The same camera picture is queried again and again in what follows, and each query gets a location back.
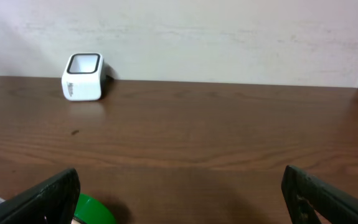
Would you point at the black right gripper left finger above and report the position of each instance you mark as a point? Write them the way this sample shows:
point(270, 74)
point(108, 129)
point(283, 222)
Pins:
point(51, 201)

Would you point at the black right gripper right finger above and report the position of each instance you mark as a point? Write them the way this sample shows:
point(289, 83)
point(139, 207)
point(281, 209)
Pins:
point(306, 197)

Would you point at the green lid jar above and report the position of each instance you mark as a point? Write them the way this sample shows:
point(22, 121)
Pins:
point(91, 211)

